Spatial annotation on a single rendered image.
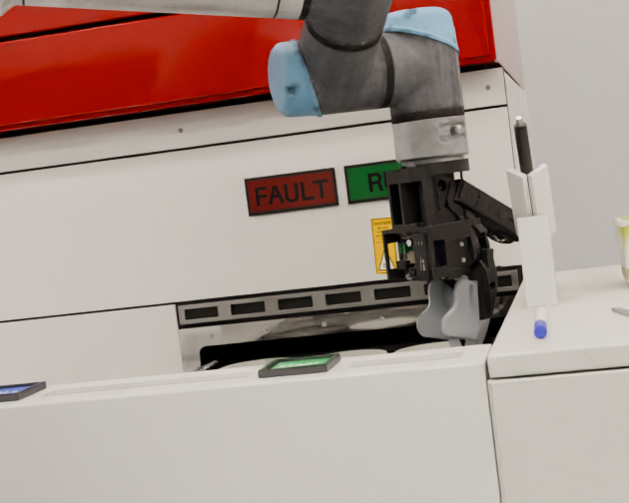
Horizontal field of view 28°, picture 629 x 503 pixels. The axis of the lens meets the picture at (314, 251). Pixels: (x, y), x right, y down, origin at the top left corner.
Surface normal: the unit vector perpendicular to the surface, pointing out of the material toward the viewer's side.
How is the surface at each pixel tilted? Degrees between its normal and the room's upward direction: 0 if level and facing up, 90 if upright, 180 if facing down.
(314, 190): 90
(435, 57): 90
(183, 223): 90
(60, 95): 90
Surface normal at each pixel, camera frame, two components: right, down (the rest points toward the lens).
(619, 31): -0.21, 0.07
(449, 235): 0.61, -0.04
